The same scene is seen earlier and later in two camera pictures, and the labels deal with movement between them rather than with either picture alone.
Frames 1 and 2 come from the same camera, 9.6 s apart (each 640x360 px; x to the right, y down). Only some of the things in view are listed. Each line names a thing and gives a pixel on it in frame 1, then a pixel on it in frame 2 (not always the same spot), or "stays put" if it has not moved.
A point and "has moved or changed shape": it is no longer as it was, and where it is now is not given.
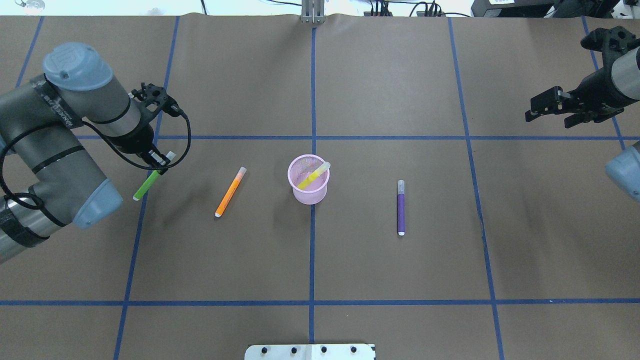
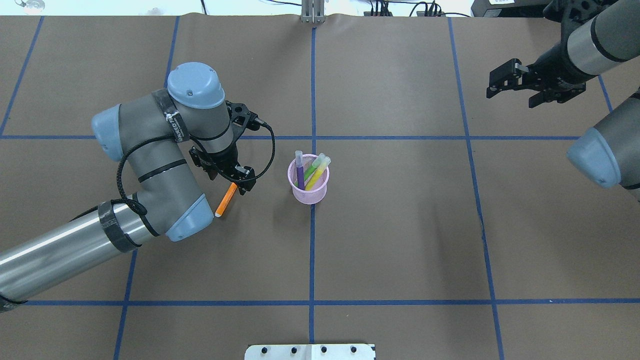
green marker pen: [153, 176] has moved or changed shape
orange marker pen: [220, 209] stays put
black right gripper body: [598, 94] -> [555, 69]
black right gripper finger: [577, 118] -> [560, 96]
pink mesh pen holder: [300, 167] stays put
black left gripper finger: [167, 159] -> [246, 185]
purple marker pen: [401, 184] -> [300, 169]
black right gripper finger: [549, 102] -> [504, 77]
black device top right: [544, 8] stays put
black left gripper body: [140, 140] -> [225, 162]
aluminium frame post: [313, 11] stays put
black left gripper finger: [154, 160] -> [212, 172]
